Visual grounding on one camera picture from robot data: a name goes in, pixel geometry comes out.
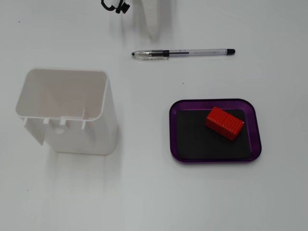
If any white fixed gripper finger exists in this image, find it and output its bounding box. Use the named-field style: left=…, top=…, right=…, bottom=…
left=141, top=0, right=162, bottom=42

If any red ribbed rectangular block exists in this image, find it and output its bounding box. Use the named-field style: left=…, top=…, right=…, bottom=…
left=205, top=106, right=245, bottom=141

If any clear black ballpoint pen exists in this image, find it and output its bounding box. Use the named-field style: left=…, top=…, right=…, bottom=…
left=131, top=48, right=236, bottom=61

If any white plastic open container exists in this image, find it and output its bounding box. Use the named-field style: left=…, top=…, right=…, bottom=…
left=15, top=68, right=119, bottom=156

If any purple tray with black mat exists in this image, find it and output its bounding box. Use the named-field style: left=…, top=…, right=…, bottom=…
left=169, top=98, right=262, bottom=165

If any white wrist camera black lens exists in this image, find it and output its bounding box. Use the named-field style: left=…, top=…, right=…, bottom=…
left=101, top=0, right=131, bottom=14

